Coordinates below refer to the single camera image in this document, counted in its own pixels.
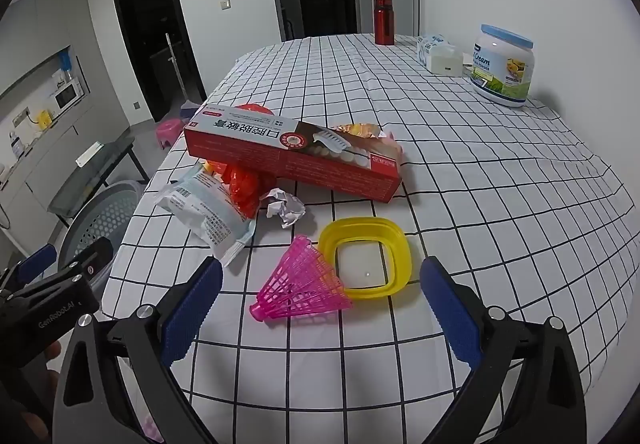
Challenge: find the red thermos bottle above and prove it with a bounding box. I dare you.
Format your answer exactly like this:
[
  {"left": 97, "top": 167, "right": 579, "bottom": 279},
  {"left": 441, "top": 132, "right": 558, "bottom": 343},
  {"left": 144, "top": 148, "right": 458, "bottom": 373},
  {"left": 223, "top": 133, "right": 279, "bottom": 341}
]
[{"left": 374, "top": 0, "right": 396, "bottom": 46}]

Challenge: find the broom with white handle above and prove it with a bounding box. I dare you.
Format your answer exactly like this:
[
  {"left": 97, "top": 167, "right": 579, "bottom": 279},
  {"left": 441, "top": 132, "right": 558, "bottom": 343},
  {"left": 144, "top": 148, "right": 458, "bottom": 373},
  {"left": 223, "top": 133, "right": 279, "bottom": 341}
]
[{"left": 165, "top": 33, "right": 206, "bottom": 122}]

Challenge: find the white paper ball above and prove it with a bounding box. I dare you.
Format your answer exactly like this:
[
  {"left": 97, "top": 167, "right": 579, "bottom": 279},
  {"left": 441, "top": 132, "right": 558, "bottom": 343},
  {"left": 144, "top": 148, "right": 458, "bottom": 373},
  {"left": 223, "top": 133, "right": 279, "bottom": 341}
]
[{"left": 259, "top": 188, "right": 306, "bottom": 229}]

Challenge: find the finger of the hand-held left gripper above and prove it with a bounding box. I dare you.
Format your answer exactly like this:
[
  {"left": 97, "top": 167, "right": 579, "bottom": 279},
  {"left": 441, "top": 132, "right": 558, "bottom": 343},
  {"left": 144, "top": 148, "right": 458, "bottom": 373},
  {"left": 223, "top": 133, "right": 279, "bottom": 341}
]
[
  {"left": 0, "top": 244, "right": 57, "bottom": 298},
  {"left": 57, "top": 236, "right": 114, "bottom": 281}
]

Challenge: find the blue white tissue pack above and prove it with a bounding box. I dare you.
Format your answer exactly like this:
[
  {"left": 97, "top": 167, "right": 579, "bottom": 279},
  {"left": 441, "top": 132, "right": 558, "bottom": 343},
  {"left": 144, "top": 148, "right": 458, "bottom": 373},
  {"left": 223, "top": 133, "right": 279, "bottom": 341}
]
[{"left": 416, "top": 34, "right": 451, "bottom": 70}]

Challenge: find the grey perforated basket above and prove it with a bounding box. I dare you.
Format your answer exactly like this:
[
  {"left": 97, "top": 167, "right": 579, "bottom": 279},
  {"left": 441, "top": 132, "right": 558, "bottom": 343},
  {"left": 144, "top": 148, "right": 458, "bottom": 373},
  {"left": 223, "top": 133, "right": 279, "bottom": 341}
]
[{"left": 60, "top": 180, "right": 143, "bottom": 295}]

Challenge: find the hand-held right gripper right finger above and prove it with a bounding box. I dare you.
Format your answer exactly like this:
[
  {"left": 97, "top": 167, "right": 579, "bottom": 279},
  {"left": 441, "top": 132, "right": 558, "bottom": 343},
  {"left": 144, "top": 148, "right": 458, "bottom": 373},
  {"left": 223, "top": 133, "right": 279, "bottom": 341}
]
[{"left": 419, "top": 255, "right": 588, "bottom": 444}]

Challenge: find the white microwave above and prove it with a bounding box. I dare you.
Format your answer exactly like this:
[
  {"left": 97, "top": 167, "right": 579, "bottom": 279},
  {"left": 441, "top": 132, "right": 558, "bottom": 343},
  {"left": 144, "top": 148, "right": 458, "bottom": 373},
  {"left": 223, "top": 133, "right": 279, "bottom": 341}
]
[{"left": 52, "top": 79, "right": 84, "bottom": 111}]

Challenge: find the flat white box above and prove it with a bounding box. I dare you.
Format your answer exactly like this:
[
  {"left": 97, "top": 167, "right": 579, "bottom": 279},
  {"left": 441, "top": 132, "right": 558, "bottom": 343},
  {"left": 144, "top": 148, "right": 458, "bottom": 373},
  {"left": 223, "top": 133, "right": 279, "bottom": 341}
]
[{"left": 75, "top": 141, "right": 106, "bottom": 168}]

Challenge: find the red toothpaste box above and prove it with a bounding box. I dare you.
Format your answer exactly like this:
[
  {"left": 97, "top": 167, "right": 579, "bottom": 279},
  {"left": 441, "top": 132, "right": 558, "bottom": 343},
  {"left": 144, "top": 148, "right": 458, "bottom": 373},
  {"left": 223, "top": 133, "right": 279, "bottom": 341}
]
[{"left": 183, "top": 103, "right": 404, "bottom": 201}]

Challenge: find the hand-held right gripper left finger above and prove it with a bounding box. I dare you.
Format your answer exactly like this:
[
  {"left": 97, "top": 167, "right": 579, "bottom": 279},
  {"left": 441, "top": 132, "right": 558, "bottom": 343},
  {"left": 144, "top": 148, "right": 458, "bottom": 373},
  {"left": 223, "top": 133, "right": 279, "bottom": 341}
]
[{"left": 52, "top": 255, "right": 224, "bottom": 444}]

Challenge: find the pink plastic shuttlecock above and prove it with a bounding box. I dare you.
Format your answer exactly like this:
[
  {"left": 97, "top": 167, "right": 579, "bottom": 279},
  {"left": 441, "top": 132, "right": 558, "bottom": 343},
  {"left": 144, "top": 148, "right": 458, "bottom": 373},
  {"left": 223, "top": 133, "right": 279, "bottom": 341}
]
[{"left": 250, "top": 235, "right": 353, "bottom": 322}]

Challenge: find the pink plastic stool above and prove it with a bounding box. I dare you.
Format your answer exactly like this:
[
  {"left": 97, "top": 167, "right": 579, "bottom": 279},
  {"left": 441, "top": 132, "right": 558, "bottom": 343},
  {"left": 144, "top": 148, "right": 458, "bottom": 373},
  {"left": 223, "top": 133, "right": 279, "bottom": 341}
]
[{"left": 156, "top": 119, "right": 182, "bottom": 152}]

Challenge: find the translucent white container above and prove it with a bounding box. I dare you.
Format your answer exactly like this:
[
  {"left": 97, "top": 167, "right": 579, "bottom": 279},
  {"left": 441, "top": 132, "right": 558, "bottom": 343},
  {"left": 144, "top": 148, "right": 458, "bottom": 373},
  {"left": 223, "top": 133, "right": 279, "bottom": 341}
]
[{"left": 430, "top": 45, "right": 465, "bottom": 76}]

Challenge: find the glass coffee table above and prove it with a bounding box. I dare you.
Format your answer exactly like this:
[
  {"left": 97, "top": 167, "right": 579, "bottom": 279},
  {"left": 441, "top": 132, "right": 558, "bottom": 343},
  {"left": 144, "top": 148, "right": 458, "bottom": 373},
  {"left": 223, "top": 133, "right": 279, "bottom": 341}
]
[{"left": 47, "top": 136, "right": 151, "bottom": 225}]

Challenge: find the white jar with blue lid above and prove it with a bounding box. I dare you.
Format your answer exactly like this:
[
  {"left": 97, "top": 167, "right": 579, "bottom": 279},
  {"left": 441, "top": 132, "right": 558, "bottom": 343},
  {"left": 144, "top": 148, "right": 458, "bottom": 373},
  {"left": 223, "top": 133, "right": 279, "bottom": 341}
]
[{"left": 470, "top": 24, "right": 535, "bottom": 109}]

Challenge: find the person's left hand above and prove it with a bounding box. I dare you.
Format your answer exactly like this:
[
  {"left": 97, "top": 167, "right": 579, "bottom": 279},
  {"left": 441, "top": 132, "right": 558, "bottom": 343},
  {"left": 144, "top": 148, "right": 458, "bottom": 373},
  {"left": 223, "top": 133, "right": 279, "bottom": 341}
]
[{"left": 20, "top": 339, "right": 64, "bottom": 443}]

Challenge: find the red plastic bag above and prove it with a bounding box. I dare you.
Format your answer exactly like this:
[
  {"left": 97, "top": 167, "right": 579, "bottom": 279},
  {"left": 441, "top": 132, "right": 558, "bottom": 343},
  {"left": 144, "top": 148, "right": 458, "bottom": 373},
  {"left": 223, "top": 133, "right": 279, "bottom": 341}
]
[{"left": 202, "top": 103, "right": 280, "bottom": 223}]

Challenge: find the checkered white tablecloth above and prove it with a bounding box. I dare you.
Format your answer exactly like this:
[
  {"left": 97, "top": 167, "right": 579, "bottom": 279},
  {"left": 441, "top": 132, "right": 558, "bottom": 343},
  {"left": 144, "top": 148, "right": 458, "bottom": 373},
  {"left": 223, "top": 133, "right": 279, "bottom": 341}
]
[{"left": 100, "top": 33, "right": 640, "bottom": 444}]

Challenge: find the white blue snack packet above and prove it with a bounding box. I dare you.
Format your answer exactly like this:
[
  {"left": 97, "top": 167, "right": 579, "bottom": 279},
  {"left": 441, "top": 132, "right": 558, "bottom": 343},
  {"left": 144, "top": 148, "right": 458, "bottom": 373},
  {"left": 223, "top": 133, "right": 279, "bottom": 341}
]
[{"left": 152, "top": 164, "right": 257, "bottom": 267}]

